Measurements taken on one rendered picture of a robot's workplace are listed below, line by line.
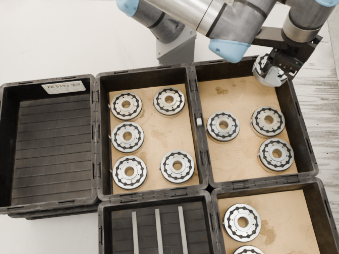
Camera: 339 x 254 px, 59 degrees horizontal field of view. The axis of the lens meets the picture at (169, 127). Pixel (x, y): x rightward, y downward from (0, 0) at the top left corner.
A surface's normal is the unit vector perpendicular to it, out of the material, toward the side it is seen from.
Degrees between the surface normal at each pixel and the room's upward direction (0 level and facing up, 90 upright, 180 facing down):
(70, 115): 0
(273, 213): 0
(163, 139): 0
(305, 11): 91
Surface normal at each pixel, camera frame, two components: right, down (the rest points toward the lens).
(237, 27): -0.05, 0.21
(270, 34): -0.45, -0.59
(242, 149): -0.03, -0.37
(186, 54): 0.04, 0.93
